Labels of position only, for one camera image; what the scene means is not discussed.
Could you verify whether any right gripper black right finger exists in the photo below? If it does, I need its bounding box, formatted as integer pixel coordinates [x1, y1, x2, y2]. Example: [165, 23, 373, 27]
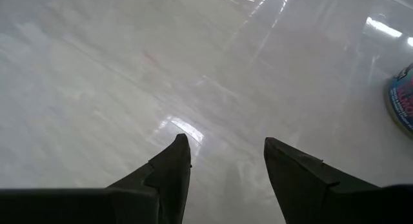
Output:
[263, 136, 382, 224]

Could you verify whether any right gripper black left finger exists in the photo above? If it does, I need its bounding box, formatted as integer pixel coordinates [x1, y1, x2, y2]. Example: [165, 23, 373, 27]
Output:
[106, 133, 193, 224]

